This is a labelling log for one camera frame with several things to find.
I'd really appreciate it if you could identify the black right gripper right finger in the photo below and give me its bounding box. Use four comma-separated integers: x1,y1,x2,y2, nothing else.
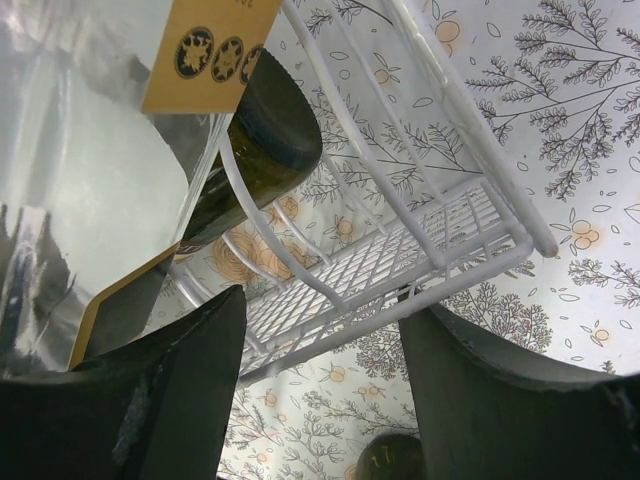
399,305,639,479

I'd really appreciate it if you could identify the floral patterned table mat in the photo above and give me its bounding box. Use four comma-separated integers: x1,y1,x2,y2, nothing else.
149,0,640,480

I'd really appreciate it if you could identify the clear acrylic wine rack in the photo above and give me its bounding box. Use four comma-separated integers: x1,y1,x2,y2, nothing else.
169,1,559,387

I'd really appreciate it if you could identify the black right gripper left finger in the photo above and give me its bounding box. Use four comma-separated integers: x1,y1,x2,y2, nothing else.
1,286,246,479

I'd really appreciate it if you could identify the green bottle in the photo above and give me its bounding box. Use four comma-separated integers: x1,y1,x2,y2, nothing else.
354,433,427,480
177,50,323,255

